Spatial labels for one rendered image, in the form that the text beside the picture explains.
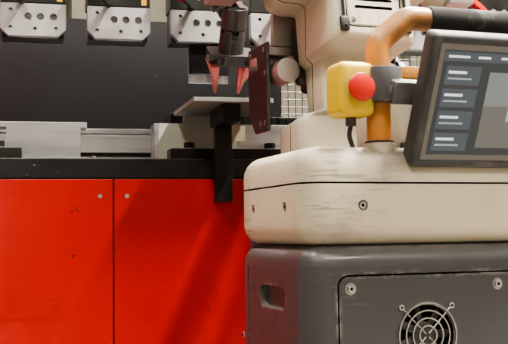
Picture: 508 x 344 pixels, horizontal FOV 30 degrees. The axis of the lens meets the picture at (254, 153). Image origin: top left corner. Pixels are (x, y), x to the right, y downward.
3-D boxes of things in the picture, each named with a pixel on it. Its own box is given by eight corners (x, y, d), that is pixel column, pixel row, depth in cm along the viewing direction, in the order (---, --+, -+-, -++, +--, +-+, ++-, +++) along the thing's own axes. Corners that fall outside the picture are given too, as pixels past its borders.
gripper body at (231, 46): (205, 53, 216) (208, 22, 213) (248, 55, 218) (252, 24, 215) (210, 63, 210) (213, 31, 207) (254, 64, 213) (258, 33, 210)
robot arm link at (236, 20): (225, 5, 206) (251, 6, 207) (219, -4, 212) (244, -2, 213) (222, 35, 208) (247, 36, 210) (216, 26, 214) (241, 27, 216)
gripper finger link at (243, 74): (214, 86, 220) (218, 48, 216) (243, 88, 222) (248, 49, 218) (219, 97, 214) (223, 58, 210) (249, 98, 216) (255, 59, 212)
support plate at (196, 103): (193, 100, 205) (193, 96, 205) (173, 116, 230) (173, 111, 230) (273, 102, 209) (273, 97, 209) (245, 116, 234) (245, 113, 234)
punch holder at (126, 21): (87, 38, 224) (87, -31, 225) (85, 44, 232) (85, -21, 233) (150, 40, 227) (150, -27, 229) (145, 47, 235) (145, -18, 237)
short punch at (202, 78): (189, 82, 232) (188, 44, 233) (187, 83, 234) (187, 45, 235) (228, 83, 235) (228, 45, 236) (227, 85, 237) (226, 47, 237)
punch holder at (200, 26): (171, 41, 228) (170, -27, 230) (165, 48, 237) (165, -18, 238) (231, 43, 232) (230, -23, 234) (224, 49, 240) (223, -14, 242)
